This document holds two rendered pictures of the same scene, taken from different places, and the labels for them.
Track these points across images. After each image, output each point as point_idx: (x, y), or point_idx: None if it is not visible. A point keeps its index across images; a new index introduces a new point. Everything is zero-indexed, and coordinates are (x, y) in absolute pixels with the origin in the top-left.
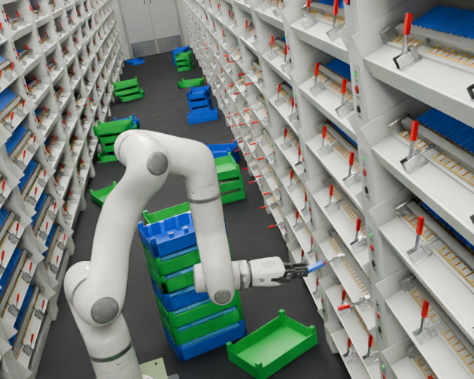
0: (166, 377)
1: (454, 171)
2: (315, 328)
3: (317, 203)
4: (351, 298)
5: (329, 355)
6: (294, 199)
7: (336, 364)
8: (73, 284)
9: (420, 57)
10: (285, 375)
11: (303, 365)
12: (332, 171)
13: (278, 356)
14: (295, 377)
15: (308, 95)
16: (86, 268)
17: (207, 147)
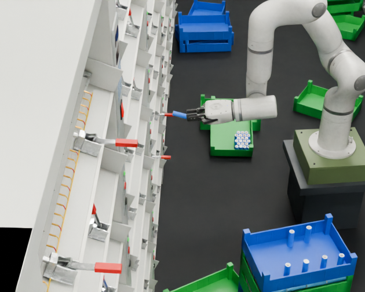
0: (304, 152)
1: None
2: (163, 291)
3: (152, 137)
4: (157, 129)
5: (158, 286)
6: (140, 287)
7: (156, 274)
8: (357, 55)
9: None
10: (206, 276)
11: (186, 281)
12: (154, 51)
13: (208, 276)
14: (198, 270)
15: (150, 26)
16: (350, 58)
17: (252, 11)
